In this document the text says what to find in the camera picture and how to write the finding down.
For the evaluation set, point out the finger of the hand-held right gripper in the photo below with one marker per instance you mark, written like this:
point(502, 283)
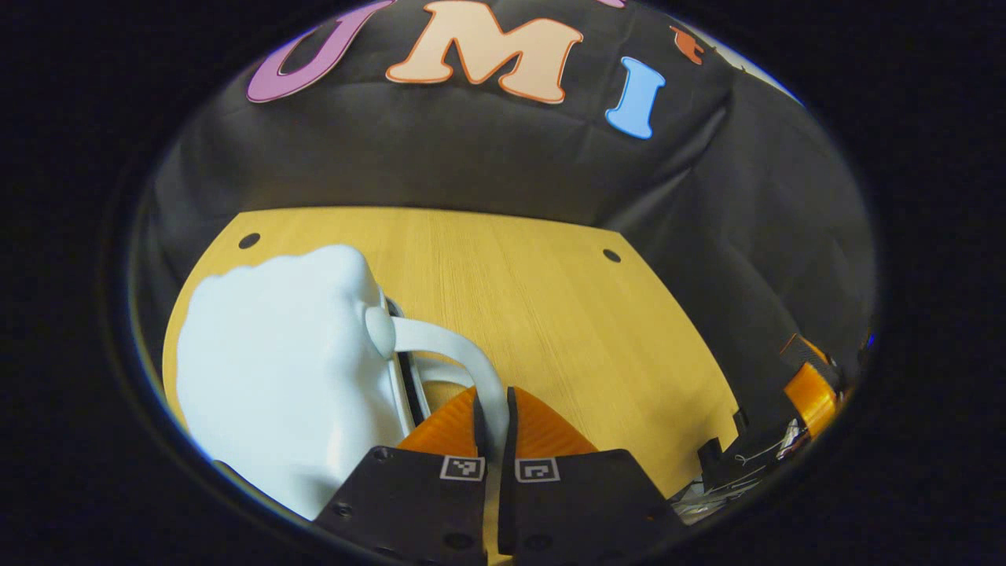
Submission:
point(813, 397)

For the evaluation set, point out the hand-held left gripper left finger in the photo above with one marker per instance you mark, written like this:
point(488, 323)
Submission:
point(480, 432)

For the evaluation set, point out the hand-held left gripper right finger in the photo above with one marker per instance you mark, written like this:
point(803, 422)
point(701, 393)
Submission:
point(511, 428)

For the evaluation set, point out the pale blue suitcase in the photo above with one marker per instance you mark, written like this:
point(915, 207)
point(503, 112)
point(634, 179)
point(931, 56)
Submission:
point(275, 377)

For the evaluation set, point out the dark cloth with white print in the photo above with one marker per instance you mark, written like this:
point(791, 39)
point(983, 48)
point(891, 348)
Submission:
point(762, 460)

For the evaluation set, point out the black backdrop cloth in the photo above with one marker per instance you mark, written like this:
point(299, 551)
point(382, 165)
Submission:
point(471, 149)

